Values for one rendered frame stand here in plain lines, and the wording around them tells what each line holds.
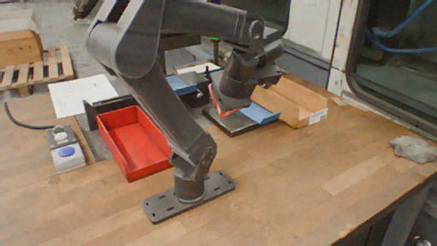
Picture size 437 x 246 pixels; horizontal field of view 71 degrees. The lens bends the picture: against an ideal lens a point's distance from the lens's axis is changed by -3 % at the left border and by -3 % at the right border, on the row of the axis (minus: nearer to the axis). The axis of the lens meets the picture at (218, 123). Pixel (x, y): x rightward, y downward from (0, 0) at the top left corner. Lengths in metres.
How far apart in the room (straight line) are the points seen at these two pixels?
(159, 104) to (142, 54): 0.10
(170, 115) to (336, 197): 0.41
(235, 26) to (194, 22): 0.09
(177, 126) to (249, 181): 0.26
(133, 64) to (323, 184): 0.51
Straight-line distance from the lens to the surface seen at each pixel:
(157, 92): 0.50
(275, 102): 0.98
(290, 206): 0.70
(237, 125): 0.90
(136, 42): 0.43
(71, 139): 0.91
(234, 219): 0.66
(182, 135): 0.56
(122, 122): 0.96
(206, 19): 0.52
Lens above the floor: 1.39
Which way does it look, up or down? 31 degrees down
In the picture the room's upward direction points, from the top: straight up
